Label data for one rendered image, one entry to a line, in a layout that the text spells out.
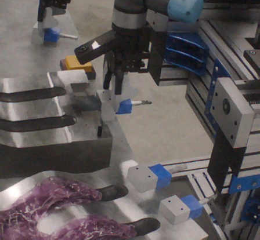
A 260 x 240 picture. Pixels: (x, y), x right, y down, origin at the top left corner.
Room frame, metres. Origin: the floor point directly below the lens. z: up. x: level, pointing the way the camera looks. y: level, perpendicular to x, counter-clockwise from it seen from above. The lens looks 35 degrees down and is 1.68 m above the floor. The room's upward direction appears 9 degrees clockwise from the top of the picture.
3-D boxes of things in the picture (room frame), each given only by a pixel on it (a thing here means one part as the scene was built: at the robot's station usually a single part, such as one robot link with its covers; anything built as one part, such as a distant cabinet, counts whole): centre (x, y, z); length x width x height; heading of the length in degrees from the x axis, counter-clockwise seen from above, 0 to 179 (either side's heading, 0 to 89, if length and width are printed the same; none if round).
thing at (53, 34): (1.54, 0.24, 0.83); 0.13 x 0.05 x 0.05; 85
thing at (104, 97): (1.25, 0.02, 0.83); 0.13 x 0.05 x 0.05; 112
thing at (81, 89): (1.19, 0.11, 0.87); 0.05 x 0.05 x 0.04; 22
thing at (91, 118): (1.09, 0.07, 0.87); 0.05 x 0.05 x 0.04; 22
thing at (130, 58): (1.24, 0.03, 0.99); 0.09 x 0.08 x 0.12; 112
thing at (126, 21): (1.24, 0.04, 1.07); 0.08 x 0.08 x 0.05
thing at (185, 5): (1.21, -0.06, 1.14); 0.11 x 0.11 x 0.08; 62
